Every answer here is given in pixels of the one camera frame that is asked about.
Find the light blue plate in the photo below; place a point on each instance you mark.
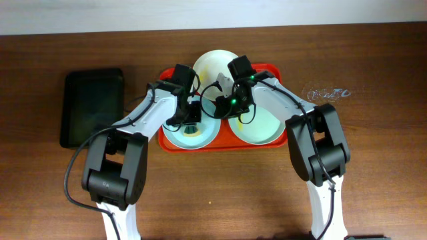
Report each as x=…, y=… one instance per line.
x=208, y=126
x=257, y=127

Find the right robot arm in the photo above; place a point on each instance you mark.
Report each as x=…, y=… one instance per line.
x=318, y=148

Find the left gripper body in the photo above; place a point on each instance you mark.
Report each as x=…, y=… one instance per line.
x=192, y=117

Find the red plastic tray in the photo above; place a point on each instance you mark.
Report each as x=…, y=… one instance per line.
x=225, y=140

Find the black plastic tray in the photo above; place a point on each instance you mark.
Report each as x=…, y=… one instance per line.
x=93, y=100

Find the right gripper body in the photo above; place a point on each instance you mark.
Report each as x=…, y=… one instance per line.
x=241, y=106

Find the white plate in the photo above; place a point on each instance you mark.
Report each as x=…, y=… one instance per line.
x=207, y=68

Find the green yellow sponge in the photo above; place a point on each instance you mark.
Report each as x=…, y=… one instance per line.
x=191, y=131

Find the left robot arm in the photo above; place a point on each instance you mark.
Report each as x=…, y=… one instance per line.
x=116, y=163

